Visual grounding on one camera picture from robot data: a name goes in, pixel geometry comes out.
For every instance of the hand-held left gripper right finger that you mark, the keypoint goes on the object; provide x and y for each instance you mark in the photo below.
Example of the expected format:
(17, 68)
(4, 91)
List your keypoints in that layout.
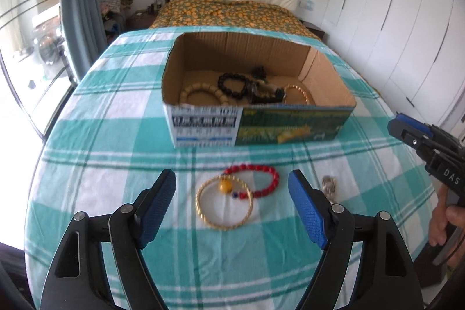
(308, 212)

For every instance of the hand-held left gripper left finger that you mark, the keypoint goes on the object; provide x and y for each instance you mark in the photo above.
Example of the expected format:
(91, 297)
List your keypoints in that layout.
(156, 212)

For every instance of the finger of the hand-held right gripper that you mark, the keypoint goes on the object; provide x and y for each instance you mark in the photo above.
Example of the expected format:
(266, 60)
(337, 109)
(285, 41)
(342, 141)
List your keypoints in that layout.
(407, 135)
(412, 122)

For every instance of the grey shell charm cluster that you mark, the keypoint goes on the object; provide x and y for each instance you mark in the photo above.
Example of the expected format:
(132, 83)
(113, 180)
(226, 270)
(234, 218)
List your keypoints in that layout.
(328, 184)

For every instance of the gold twisted bangle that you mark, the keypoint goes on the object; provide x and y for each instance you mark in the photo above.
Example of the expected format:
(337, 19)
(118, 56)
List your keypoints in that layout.
(206, 221)

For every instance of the printed cardboard box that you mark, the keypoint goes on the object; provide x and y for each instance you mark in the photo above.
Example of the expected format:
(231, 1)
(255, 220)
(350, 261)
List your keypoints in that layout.
(203, 130)

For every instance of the person's right hand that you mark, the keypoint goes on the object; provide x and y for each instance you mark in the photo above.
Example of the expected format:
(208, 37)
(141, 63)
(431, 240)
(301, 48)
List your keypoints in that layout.
(437, 219)

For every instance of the teal checked tablecloth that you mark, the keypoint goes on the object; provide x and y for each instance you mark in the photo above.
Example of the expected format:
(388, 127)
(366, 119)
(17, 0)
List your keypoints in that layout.
(109, 135)

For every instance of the white wardrobe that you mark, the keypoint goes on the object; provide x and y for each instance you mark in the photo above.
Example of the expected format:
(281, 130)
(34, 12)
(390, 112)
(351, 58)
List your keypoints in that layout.
(381, 5)

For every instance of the dark wooden nightstand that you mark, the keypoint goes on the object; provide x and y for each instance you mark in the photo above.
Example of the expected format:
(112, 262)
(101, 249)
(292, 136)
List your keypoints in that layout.
(316, 30)
(140, 19)

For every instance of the standing fan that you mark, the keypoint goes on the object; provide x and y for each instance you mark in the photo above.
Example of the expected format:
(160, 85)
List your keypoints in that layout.
(49, 48)

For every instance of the sliding glass door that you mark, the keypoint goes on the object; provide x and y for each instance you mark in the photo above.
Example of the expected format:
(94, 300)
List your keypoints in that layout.
(21, 52)

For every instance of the orange floral bedspread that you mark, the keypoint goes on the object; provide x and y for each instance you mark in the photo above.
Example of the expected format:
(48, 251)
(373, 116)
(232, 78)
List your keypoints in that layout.
(232, 12)

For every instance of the pile of clothes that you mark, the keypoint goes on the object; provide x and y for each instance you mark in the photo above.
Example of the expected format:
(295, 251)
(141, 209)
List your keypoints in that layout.
(114, 1)

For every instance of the blue curtain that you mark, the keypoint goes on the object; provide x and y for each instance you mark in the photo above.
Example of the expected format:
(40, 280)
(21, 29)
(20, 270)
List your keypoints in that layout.
(78, 5)

